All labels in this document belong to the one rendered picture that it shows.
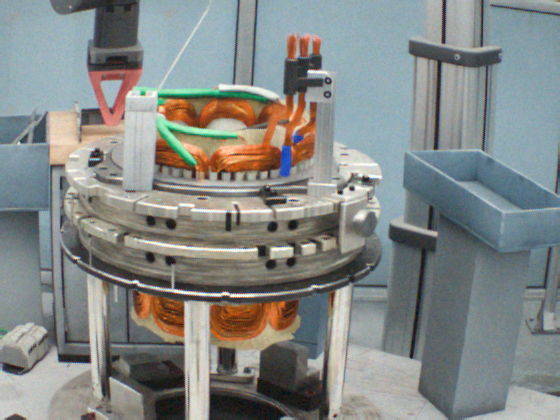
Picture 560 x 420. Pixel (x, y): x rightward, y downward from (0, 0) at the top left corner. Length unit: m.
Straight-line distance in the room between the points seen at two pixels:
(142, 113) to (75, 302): 0.44
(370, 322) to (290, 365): 2.43
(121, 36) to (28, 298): 0.36
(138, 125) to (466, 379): 0.51
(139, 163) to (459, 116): 0.58
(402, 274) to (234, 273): 0.59
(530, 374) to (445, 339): 2.08
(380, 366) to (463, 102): 0.36
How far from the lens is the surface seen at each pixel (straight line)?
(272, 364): 1.40
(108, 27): 1.44
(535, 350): 3.67
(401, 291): 1.69
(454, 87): 1.60
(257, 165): 1.16
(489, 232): 1.28
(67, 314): 1.51
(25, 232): 1.50
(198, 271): 1.13
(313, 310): 1.56
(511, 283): 1.39
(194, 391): 1.18
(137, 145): 1.14
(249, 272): 1.13
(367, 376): 1.54
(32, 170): 1.46
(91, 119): 1.47
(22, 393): 1.44
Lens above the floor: 1.42
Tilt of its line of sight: 17 degrees down
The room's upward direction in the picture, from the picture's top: 3 degrees clockwise
